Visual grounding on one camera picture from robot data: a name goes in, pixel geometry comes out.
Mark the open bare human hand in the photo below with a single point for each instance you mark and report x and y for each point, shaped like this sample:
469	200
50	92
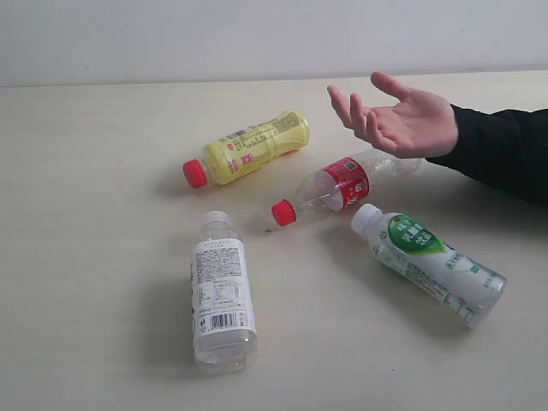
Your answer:
421	125

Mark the white green yogurt drink bottle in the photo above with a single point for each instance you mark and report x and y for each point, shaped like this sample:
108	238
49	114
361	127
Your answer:
464	286

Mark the yellow bottle red cap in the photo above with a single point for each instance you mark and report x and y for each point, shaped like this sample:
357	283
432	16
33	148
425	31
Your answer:
245	151

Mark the clear bottle white label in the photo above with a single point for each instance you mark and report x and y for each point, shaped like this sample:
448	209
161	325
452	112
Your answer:
224	331

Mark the black sleeved forearm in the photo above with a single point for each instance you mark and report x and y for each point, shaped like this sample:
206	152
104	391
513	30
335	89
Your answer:
506	150

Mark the clear bottle red label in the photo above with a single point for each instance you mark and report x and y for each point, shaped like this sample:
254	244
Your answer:
340	185

